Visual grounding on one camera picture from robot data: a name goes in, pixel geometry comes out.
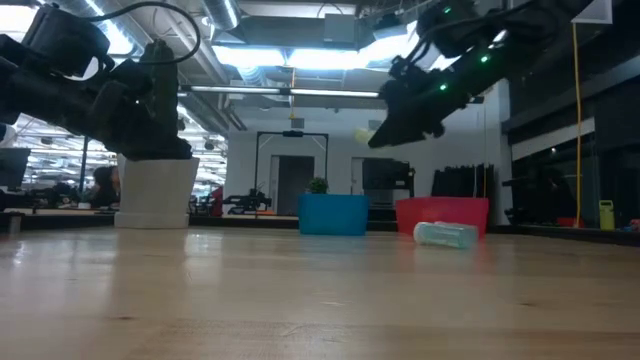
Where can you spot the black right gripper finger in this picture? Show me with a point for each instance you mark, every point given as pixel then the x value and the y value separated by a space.
pixel 400 132
pixel 395 120

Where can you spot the black background robot arm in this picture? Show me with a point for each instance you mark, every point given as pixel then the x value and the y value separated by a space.
pixel 247 201

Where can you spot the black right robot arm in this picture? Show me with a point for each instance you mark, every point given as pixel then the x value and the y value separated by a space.
pixel 500 35

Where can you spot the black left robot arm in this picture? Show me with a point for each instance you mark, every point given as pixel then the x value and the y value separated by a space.
pixel 50 100

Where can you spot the red plastic bin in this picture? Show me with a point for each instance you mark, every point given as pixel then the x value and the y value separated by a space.
pixel 440 210

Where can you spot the blue plastic bin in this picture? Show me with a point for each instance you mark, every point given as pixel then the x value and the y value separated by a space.
pixel 332 215

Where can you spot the teal clear pill vial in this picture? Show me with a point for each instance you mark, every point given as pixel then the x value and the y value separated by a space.
pixel 445 235

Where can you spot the black background cabinet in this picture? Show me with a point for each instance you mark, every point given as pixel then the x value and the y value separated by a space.
pixel 387 175

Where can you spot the green cactus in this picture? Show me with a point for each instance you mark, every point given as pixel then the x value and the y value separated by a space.
pixel 160 65

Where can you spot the white hexagonal plant pot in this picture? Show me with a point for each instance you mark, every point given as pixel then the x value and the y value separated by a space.
pixel 155 195

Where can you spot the person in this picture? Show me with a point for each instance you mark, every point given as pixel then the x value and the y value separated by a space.
pixel 105 186

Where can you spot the black curtain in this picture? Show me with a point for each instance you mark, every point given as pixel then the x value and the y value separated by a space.
pixel 462 182

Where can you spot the small green background plant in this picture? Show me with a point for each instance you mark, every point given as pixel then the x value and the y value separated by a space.
pixel 317 185

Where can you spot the grey ceiling vent box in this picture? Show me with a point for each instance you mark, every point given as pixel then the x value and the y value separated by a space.
pixel 340 27

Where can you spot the ceiling tube light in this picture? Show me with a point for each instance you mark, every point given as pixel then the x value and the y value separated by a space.
pixel 285 92

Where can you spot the dark doorway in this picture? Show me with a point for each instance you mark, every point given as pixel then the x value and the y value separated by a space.
pixel 292 182

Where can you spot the dark computer monitor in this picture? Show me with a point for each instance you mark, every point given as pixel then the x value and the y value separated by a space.
pixel 12 167

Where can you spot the yellow-green container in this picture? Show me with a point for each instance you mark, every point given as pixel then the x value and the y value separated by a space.
pixel 606 215

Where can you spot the black background rig frame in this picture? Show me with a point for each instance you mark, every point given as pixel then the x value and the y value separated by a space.
pixel 292 134

